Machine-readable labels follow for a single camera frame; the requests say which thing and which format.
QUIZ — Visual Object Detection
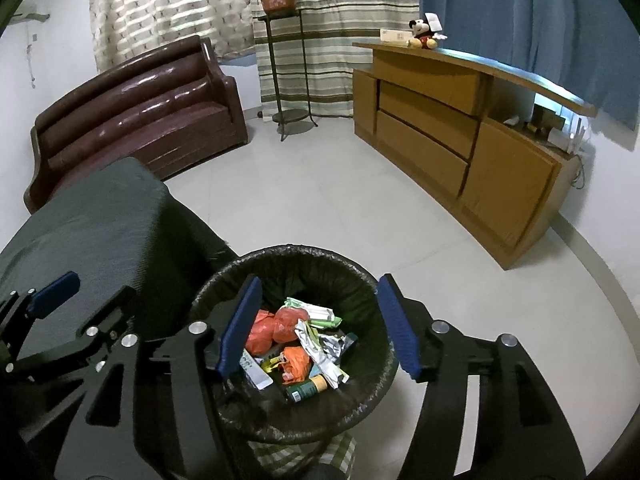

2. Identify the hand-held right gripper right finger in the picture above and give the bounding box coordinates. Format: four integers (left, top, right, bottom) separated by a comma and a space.
377, 273, 587, 480

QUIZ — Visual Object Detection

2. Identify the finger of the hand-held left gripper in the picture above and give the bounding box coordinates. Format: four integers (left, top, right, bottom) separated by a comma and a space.
0, 287, 139, 456
0, 271, 81, 361

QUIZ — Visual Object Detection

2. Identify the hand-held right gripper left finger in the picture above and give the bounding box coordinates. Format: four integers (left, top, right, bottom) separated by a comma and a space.
54, 274, 264, 480

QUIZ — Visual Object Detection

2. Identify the white packet blue lettering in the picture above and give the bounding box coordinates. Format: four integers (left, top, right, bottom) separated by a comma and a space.
239, 350, 274, 391

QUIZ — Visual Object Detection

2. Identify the red plastic bag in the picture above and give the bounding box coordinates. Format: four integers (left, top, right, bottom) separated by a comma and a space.
245, 307, 311, 356

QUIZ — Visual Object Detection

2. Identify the orange wrapper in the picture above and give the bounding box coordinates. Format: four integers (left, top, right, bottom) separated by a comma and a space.
277, 345, 311, 386

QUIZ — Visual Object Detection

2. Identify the green white plastic bag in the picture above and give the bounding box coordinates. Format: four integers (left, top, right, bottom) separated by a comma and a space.
284, 297, 345, 330

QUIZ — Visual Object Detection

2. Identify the yellow-green wrapper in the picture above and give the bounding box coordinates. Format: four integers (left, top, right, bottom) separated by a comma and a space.
294, 319, 350, 388

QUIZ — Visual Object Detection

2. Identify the waste bin with black liner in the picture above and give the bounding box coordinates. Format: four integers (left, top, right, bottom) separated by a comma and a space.
187, 244, 401, 445

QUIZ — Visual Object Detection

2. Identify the dark bottle green label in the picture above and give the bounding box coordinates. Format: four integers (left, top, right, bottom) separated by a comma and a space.
286, 375, 330, 404

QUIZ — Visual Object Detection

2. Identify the dark grey tablecloth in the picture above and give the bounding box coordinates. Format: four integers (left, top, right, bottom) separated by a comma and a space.
0, 156, 241, 361

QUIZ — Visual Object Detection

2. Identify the green checked cloth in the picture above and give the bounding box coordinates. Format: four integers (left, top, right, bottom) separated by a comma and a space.
250, 432, 358, 480

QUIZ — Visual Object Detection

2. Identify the wooden cabinet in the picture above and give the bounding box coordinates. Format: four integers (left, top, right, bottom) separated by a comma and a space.
351, 41, 599, 271

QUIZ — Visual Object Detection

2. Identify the brown leather sofa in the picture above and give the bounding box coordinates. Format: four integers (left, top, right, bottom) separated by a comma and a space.
24, 35, 249, 213

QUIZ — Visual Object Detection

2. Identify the small dark box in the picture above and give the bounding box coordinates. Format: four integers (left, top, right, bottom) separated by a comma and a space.
531, 105, 567, 136

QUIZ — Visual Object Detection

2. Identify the black metal plant stand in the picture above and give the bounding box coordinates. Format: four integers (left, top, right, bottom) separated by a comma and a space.
252, 9, 321, 142

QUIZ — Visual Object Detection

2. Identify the white router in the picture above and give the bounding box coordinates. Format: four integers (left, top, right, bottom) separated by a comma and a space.
550, 115, 593, 156

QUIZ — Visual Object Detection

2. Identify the white air conditioner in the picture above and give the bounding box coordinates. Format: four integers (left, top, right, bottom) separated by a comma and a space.
10, 9, 52, 25

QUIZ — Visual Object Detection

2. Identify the mouse plush toy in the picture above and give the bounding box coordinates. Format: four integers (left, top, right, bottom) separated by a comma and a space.
407, 17, 447, 51

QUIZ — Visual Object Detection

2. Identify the beige patterned curtain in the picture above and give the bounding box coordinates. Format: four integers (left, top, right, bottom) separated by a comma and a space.
89, 0, 258, 73

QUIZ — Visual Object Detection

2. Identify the striped curtain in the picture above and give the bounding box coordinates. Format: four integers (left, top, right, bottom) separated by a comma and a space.
246, 0, 421, 120

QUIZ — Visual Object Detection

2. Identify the blue curtain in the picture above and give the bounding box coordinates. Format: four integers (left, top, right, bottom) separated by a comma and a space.
417, 0, 640, 151

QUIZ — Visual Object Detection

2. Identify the wall cable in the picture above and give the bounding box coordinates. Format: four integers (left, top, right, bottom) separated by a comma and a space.
25, 30, 38, 88

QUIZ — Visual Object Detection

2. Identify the grey power cable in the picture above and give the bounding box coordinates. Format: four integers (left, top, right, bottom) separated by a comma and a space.
572, 152, 588, 191

